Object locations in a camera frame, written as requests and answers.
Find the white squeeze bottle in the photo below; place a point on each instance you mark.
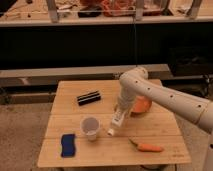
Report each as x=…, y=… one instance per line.
x=116, y=123

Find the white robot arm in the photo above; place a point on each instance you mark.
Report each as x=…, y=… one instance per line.
x=196, y=110

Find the orange ceramic bowl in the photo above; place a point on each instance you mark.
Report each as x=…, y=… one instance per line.
x=141, y=105

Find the black striped box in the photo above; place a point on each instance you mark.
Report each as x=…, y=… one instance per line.
x=88, y=98

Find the clear plastic cup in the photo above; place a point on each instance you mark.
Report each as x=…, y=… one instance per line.
x=90, y=128

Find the wooden table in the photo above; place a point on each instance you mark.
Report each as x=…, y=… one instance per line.
x=157, y=127

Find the blue sponge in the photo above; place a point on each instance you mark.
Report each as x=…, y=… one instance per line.
x=68, y=145

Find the orange carrot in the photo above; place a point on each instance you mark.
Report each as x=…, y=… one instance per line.
x=146, y=147

